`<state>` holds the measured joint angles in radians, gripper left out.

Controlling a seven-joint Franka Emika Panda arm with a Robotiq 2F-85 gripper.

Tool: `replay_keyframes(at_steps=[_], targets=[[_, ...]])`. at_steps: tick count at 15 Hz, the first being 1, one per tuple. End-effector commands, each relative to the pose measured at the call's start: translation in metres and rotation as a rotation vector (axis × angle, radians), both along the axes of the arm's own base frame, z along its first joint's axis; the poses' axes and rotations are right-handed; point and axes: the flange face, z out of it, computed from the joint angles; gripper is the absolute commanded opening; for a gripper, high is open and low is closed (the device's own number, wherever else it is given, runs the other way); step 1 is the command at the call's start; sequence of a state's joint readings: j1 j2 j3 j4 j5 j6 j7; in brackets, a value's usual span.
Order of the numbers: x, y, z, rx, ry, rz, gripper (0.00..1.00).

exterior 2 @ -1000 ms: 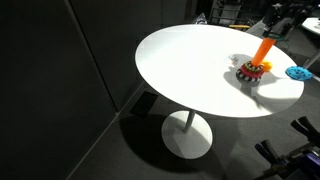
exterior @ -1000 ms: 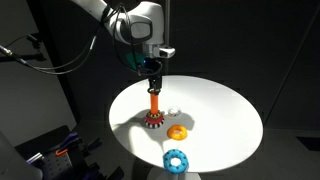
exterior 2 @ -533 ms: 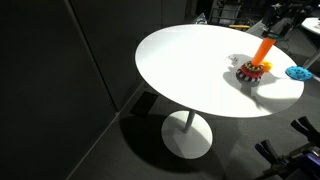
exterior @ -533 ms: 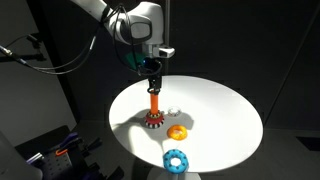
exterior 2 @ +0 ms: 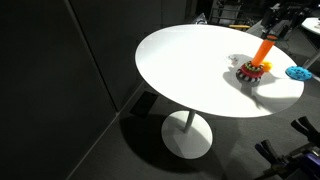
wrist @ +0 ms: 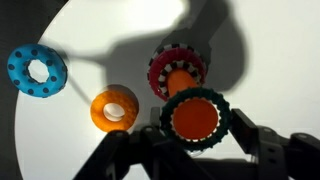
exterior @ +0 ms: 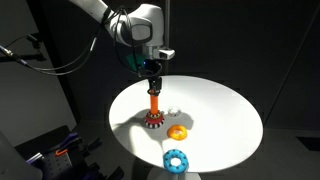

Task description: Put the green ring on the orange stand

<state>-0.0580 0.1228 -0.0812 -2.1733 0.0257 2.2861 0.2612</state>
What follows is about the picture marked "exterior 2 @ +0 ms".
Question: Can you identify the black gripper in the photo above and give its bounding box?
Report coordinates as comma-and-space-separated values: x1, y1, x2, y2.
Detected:
262, 5, 297, 42

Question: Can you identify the small white round table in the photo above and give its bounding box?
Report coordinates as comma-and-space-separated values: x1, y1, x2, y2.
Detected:
300, 16, 320, 70

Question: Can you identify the black floor plate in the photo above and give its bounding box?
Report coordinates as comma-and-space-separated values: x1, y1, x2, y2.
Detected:
129, 91, 160, 118

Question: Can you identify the orange stand post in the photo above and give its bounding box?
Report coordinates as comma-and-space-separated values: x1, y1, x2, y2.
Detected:
250, 34, 278, 68

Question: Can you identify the yellow ridged ring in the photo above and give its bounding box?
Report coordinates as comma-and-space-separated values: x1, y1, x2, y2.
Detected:
261, 60, 274, 73

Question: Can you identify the yellow handled tool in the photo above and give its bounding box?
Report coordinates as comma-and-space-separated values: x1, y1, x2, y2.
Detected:
228, 23, 251, 31

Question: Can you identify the small beaded ring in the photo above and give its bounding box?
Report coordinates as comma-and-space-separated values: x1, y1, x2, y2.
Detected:
245, 60, 265, 73

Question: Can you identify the blue dotted ring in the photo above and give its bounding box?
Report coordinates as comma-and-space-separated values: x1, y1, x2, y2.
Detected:
284, 65, 314, 82

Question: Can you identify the red toy ring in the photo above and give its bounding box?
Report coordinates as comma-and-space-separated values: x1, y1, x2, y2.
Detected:
239, 63, 265, 80

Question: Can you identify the black metal cart frame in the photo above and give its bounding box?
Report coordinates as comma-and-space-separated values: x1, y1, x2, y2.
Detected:
209, 0, 255, 26

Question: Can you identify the clear plastic ring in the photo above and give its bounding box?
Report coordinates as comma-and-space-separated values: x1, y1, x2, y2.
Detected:
226, 54, 240, 66

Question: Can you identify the black white checkered ring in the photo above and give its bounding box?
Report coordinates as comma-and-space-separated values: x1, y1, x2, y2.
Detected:
235, 68, 263, 85

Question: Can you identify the black clamp handle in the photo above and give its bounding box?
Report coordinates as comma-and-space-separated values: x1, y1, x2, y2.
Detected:
289, 115, 320, 148
254, 139, 288, 165

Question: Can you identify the purple tool handle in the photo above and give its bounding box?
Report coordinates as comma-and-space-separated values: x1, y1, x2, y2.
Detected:
300, 152, 320, 177

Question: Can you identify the white table pedestal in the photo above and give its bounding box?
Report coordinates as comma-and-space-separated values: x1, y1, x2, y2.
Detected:
160, 109, 214, 160

